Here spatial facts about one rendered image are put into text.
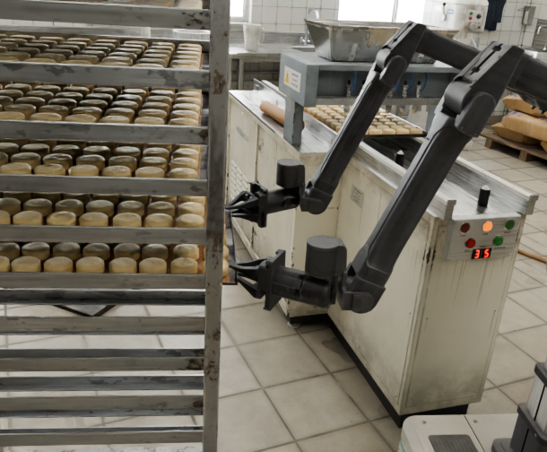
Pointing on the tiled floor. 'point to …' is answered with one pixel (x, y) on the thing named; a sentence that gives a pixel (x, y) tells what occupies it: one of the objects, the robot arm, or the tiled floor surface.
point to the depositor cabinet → (253, 129)
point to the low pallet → (530, 152)
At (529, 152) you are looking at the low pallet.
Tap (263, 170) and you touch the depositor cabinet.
